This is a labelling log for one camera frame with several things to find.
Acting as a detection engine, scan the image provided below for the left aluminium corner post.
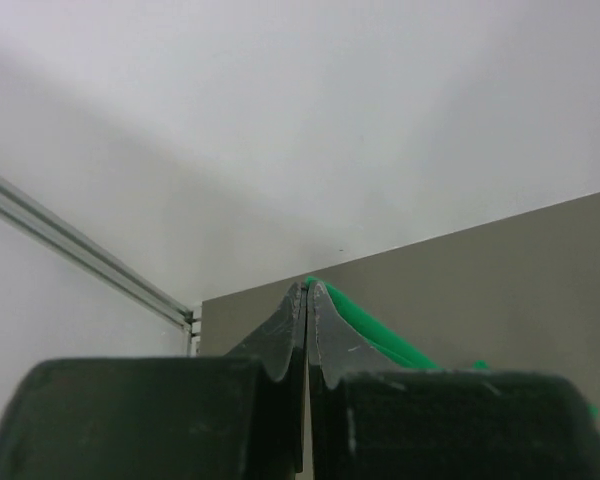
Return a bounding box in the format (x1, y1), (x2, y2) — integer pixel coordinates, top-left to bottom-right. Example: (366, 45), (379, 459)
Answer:
(0, 176), (202, 357)

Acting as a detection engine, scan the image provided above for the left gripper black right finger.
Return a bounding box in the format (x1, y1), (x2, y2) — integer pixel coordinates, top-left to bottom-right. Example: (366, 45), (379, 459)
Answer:
(307, 283), (600, 479)

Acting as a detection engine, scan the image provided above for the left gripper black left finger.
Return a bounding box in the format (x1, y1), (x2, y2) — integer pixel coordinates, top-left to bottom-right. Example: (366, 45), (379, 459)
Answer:
(0, 284), (307, 479)

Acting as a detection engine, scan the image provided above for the green t-shirt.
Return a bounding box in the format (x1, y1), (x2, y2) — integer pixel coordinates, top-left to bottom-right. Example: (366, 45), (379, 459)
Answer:
(304, 276), (600, 421)

